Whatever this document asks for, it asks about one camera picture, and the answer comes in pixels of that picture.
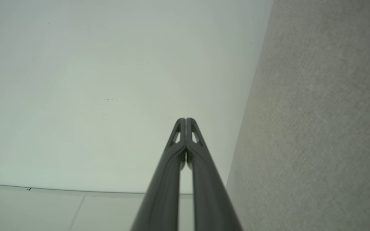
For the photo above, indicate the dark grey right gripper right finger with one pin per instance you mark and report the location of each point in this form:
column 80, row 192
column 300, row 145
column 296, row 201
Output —
column 210, row 192

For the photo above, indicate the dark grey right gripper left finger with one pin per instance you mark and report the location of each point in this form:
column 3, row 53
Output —
column 162, row 192

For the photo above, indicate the grey fabric sofa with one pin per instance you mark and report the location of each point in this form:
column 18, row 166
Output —
column 316, row 128

